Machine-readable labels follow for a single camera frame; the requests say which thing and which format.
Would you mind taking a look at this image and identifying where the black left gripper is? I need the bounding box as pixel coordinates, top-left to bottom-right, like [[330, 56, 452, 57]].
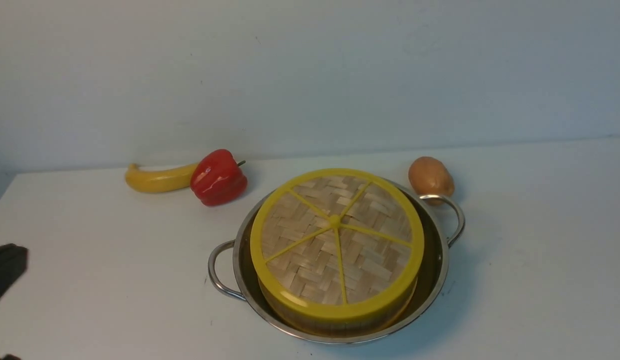
[[0, 243, 29, 300]]

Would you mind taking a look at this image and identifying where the bamboo steamer basket yellow rim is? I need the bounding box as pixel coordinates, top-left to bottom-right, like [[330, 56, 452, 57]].
[[259, 278, 419, 338]]

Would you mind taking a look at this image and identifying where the woven bamboo steamer lid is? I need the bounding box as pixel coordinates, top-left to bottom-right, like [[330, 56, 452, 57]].
[[249, 168, 425, 321]]

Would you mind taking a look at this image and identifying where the stainless steel pot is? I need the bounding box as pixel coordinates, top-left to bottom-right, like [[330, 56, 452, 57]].
[[207, 183, 466, 347]]

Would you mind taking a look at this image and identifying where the yellow banana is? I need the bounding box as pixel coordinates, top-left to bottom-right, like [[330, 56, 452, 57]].
[[125, 163, 197, 194]]

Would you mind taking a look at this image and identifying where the red bell pepper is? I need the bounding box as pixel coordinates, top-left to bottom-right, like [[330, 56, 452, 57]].
[[189, 149, 248, 207]]

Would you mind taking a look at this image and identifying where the brown potato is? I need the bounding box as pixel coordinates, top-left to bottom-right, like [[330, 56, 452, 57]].
[[408, 156, 455, 197]]

